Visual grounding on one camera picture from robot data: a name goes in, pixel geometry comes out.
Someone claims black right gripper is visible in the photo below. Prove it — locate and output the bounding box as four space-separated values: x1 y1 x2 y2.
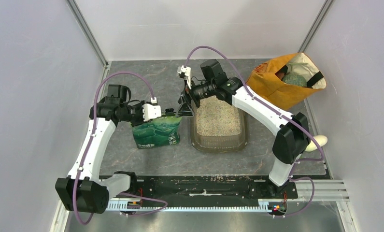
175 78 216 117

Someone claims black bag clip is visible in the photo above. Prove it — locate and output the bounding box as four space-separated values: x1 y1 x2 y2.
161 108 176 117

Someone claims green cat litter bag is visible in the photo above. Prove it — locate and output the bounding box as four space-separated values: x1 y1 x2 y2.
132 116 182 149

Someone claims brown translucent litter box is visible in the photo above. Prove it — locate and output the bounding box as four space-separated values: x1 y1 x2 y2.
190 96 248 153

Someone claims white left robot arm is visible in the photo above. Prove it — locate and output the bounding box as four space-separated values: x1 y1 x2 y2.
55 85 144 214

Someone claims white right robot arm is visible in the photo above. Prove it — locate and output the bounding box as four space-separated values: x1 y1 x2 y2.
177 59 310 198

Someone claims orange paper tote bag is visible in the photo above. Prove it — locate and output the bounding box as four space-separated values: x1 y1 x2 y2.
246 53 327 111

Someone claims green knitted ball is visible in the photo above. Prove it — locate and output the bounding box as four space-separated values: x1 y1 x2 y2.
282 73 307 87

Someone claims white toy radish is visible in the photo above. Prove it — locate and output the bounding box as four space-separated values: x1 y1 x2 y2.
304 135 329 153

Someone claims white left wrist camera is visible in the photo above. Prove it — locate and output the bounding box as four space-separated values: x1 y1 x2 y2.
142 97 162 122

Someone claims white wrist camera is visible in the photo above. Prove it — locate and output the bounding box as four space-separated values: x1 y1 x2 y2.
177 65 192 89
142 97 162 122

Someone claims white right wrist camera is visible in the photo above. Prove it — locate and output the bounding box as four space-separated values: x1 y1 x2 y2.
177 65 192 89

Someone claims aluminium frame post left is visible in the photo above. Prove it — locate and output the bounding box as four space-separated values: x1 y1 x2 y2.
66 0 109 67

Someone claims aluminium frame post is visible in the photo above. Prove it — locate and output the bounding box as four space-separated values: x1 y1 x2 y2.
66 0 109 67
298 0 334 52

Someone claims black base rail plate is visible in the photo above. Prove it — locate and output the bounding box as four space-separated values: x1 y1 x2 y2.
128 175 310 207

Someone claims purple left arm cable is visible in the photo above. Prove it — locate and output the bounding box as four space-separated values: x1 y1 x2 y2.
71 71 169 225

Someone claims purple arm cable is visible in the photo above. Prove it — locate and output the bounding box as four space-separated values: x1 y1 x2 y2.
71 71 169 225
184 45 326 218

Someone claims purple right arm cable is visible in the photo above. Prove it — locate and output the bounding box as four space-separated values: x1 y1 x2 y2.
184 45 326 218

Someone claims white toothed cable strip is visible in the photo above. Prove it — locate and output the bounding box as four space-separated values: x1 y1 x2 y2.
106 198 272 213

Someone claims aluminium front frame rail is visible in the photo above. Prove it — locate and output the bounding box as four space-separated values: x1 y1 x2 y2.
59 179 350 202

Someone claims aluminium frame post right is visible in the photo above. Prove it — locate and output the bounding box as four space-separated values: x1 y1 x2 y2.
298 0 334 52

